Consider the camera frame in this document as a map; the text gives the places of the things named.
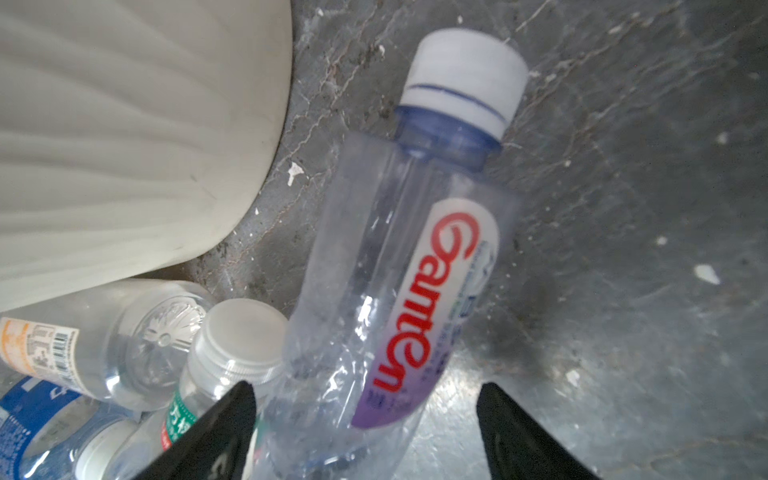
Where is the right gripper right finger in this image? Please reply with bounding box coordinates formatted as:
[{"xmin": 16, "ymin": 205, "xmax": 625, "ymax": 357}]
[{"xmin": 476, "ymin": 382, "xmax": 598, "ymax": 480}]

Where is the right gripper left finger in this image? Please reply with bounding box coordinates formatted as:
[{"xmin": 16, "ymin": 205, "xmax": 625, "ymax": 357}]
[{"xmin": 134, "ymin": 381, "xmax": 257, "ymax": 479}]

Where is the Ganten purple label bottle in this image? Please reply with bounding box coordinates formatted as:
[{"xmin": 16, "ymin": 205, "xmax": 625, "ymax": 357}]
[{"xmin": 253, "ymin": 28, "xmax": 529, "ymax": 479}]

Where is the cream ribbed trash bin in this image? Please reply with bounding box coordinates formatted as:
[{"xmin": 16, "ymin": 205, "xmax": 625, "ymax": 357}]
[{"xmin": 1, "ymin": 1, "xmax": 293, "ymax": 310}]

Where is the peacock label tea bottle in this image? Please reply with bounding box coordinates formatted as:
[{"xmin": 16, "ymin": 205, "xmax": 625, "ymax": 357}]
[{"xmin": 104, "ymin": 298, "xmax": 288, "ymax": 479}]

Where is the orange white label bottle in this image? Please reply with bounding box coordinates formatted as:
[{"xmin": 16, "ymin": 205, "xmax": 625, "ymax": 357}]
[{"xmin": 1, "ymin": 278, "xmax": 216, "ymax": 412}]

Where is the small blue label bottle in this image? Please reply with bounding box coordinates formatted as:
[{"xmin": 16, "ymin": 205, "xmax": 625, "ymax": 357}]
[{"xmin": 1, "ymin": 374, "xmax": 141, "ymax": 479}]

